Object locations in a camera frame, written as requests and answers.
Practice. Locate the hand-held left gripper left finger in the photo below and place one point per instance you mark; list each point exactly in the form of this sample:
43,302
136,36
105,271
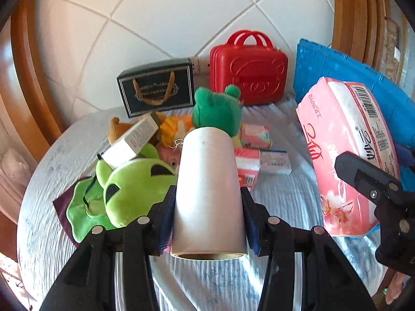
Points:
165,220

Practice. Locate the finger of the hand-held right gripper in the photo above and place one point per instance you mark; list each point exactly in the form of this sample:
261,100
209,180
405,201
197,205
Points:
363,173

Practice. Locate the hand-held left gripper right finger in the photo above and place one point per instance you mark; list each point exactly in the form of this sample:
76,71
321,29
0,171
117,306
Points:
252,223

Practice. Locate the green pea shooter plush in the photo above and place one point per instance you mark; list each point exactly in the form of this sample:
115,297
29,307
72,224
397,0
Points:
136,188

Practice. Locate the large pink tissue pack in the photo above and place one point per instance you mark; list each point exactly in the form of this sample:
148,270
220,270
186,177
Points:
327,142

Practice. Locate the white film roll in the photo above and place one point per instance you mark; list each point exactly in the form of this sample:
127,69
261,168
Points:
207,188

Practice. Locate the pink white tissue packet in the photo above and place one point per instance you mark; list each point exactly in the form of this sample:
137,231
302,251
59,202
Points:
248,165

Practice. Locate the pink doll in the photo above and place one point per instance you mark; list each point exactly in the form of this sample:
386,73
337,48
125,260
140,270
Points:
168,158

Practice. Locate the pink green tissue packet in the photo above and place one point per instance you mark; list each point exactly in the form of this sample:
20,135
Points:
256,136

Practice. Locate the blue folding crate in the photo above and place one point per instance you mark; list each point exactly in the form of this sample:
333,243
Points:
324,61

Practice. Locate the white round desktop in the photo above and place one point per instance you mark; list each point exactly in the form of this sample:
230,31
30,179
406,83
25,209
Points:
55,168

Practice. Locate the person's right hand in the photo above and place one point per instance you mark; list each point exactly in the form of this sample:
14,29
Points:
397,288

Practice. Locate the small white medicine box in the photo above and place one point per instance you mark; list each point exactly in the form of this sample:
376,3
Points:
275,162

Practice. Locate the green purple leaf plush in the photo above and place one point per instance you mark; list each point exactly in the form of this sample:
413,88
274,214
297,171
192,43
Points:
82,213

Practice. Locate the long white carton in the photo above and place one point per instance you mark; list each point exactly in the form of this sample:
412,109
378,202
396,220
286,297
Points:
129,142

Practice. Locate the orange plush toy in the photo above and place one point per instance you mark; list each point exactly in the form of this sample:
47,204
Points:
173,126

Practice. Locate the brown bear plush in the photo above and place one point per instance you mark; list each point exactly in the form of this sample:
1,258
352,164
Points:
116,131

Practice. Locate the green frog plush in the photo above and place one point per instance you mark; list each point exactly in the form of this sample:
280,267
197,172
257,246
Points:
214,110

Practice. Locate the patterned curtain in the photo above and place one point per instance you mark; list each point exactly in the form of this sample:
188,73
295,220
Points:
390,48

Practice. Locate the black gift box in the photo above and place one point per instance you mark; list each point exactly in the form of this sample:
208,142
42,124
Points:
155,87

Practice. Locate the red small suitcase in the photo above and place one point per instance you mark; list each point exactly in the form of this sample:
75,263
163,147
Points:
249,74

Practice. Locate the beige wall outlet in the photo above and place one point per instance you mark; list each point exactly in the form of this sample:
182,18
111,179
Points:
198,65

